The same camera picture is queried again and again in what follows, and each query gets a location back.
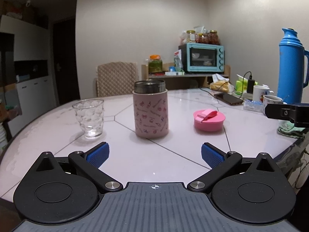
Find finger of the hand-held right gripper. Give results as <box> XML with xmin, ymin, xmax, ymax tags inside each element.
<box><xmin>265</xmin><ymin>103</ymin><xmax>309</xmax><ymax>128</ymax></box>

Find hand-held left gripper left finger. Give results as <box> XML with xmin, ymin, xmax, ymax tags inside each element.
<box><xmin>35</xmin><ymin>142</ymin><xmax>123</xmax><ymax>193</ymax></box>

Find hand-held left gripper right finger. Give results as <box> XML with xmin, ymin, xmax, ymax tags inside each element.
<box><xmin>187</xmin><ymin>142</ymin><xmax>276</xmax><ymax>192</ymax></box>

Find pink bottle cap with strap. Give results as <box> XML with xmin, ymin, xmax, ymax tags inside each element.
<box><xmin>194</xmin><ymin>109</ymin><xmax>226</xmax><ymax>132</ymax></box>

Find clear dimpled drinking glass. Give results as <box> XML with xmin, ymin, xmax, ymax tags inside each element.
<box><xmin>72</xmin><ymin>99</ymin><xmax>105</xmax><ymax>140</ymax></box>

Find pink printed thermos bottle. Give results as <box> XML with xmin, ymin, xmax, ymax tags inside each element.
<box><xmin>132</xmin><ymin>80</ymin><xmax>169</xmax><ymax>139</ymax></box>

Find white mug with spoon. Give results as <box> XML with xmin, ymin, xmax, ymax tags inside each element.
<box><xmin>263</xmin><ymin>95</ymin><xmax>284</xmax><ymax>113</ymax></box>

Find white printed mug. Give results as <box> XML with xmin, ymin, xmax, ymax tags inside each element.
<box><xmin>253</xmin><ymin>85</ymin><xmax>275</xmax><ymax>103</ymax></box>

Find clear plastic blister pack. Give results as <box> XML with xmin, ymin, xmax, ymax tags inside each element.
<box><xmin>243</xmin><ymin>99</ymin><xmax>264</xmax><ymax>113</ymax></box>

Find blue thermos flask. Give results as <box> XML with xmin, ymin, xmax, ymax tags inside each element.
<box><xmin>277</xmin><ymin>28</ymin><xmax>309</xmax><ymax>104</ymax></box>

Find black charger adapter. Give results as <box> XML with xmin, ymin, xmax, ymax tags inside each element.
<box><xmin>247</xmin><ymin>78</ymin><xmax>256</xmax><ymax>94</ymax></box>

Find green tissue pack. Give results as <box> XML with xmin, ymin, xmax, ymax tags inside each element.
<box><xmin>235</xmin><ymin>74</ymin><xmax>258</xmax><ymax>95</ymax></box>

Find black smartphone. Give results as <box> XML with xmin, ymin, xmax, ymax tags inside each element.
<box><xmin>215</xmin><ymin>92</ymin><xmax>244</xmax><ymax>106</ymax></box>

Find wooden shelf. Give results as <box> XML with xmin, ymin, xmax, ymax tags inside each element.
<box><xmin>141</xmin><ymin>64</ymin><xmax>231</xmax><ymax>90</ymax></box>

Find white cabinet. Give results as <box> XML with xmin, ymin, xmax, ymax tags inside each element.
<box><xmin>14</xmin><ymin>75</ymin><xmax>57</xmax><ymax>136</ymax></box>

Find dark door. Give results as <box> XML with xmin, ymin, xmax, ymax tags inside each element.
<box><xmin>53</xmin><ymin>19</ymin><xmax>81</xmax><ymax>107</ymax></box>

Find teal toaster oven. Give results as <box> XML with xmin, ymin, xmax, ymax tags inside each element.
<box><xmin>179</xmin><ymin>43</ymin><xmax>225</xmax><ymax>74</ymax></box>

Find green and white snack bag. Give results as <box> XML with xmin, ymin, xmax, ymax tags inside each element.
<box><xmin>173</xmin><ymin>49</ymin><xmax>184</xmax><ymax>71</ymax></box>

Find tall red-filled glass jar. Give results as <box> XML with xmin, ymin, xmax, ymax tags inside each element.
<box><xmin>208</xmin><ymin>30</ymin><xmax>220</xmax><ymax>45</ymax></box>

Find green jar with orange lid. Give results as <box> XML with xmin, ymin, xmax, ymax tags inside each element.
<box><xmin>148</xmin><ymin>55</ymin><xmax>163</xmax><ymax>74</ymax></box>

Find gold-lidded glass jar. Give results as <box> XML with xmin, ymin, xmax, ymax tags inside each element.
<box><xmin>186</xmin><ymin>30</ymin><xmax>197</xmax><ymax>44</ymax></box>

